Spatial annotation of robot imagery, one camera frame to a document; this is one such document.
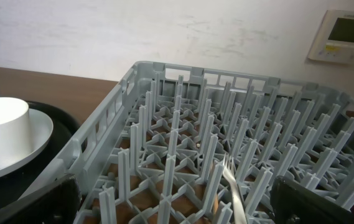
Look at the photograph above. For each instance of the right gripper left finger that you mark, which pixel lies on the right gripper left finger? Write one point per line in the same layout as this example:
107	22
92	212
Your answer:
57	202

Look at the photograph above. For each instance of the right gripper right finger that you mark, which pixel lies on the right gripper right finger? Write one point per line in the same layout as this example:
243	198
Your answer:
293	203

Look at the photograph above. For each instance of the white cup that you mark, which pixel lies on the white cup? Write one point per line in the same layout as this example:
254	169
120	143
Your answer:
15	132

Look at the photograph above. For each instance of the grey dishwasher rack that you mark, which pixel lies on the grey dishwasher rack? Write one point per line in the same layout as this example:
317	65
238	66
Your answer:
152	151

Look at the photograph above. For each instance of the round black serving tray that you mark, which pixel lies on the round black serving tray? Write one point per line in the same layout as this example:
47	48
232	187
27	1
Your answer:
14	184

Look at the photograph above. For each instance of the white plastic fork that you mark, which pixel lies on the white plastic fork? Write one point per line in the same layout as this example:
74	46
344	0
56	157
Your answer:
229	175

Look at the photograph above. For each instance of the light grey plate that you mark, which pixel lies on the light grey plate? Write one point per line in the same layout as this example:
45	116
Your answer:
42	127

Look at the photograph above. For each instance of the white wall control panel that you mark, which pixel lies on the white wall control panel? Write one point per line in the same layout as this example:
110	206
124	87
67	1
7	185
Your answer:
334	41

